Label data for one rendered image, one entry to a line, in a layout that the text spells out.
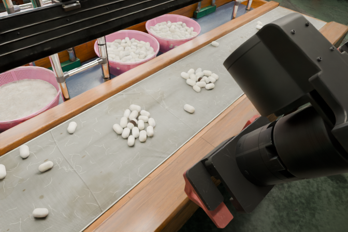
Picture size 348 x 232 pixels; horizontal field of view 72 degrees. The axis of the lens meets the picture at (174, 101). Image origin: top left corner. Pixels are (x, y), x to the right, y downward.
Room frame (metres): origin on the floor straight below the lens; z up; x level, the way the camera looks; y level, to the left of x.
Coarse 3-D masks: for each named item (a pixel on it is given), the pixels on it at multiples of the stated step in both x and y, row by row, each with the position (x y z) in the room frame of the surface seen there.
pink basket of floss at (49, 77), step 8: (16, 72) 0.64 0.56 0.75; (32, 72) 0.66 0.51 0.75; (40, 72) 0.66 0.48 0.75; (48, 72) 0.65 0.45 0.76; (8, 80) 0.62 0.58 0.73; (16, 80) 0.63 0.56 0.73; (48, 80) 0.65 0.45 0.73; (56, 88) 0.62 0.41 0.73; (56, 96) 0.53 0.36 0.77; (48, 104) 0.49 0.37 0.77; (56, 104) 0.54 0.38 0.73; (40, 112) 0.46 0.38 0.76; (16, 120) 0.42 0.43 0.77; (24, 120) 0.44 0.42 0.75; (0, 128) 0.42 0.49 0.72; (8, 128) 0.42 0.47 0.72
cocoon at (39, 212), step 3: (36, 210) 0.20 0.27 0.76; (39, 210) 0.20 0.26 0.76; (42, 210) 0.20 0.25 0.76; (45, 210) 0.20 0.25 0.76; (33, 213) 0.19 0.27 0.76; (36, 213) 0.19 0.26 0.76; (39, 213) 0.19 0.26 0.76; (42, 213) 0.19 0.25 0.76; (45, 213) 0.19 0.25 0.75; (36, 216) 0.19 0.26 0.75; (39, 216) 0.19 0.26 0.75; (42, 216) 0.19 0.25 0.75
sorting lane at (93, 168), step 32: (256, 32) 1.18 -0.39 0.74; (192, 64) 0.83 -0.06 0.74; (128, 96) 0.60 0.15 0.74; (160, 96) 0.61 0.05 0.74; (192, 96) 0.63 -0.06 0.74; (224, 96) 0.65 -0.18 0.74; (64, 128) 0.43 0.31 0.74; (96, 128) 0.45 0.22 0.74; (160, 128) 0.47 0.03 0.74; (192, 128) 0.48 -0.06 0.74; (0, 160) 0.31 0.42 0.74; (32, 160) 0.32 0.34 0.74; (64, 160) 0.33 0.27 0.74; (96, 160) 0.34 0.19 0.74; (128, 160) 0.35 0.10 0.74; (160, 160) 0.36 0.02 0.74; (0, 192) 0.23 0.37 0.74; (32, 192) 0.24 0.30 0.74; (64, 192) 0.25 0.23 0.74; (96, 192) 0.26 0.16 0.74; (128, 192) 0.27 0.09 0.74; (0, 224) 0.17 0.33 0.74; (32, 224) 0.17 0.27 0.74; (64, 224) 0.18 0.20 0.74
